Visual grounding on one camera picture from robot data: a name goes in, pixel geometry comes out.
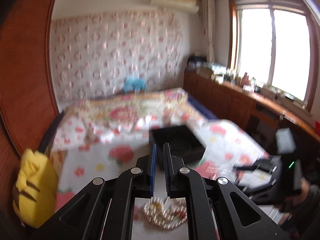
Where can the black jewelry box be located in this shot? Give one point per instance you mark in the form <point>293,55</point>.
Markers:
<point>182,142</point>

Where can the pink circle pattern curtain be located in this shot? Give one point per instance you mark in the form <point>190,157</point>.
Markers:
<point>92,56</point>

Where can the cardboard box with papers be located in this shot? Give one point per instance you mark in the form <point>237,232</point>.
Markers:
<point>212,70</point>

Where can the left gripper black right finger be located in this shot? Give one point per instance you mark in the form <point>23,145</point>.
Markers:
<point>175,181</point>

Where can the window with wooden frame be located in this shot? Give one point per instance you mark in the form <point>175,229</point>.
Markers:
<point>276,42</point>

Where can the yellow plush toy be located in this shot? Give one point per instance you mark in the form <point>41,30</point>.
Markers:
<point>35,189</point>

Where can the beige window drape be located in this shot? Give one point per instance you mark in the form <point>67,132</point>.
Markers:
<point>209,22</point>

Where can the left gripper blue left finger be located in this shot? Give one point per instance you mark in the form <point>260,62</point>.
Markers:
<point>146,179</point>

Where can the floral quilt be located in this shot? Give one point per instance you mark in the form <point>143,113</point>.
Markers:
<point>103,120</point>

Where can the pink bottle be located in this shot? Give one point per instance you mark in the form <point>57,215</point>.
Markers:
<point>245,80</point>

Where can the wooden sideboard cabinet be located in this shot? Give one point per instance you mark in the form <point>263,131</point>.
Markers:
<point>248,110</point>

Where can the blue plush toy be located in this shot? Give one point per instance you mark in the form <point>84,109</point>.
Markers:
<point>134,84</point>

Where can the dark clothes pile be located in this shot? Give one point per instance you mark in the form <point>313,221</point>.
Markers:
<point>196,60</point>

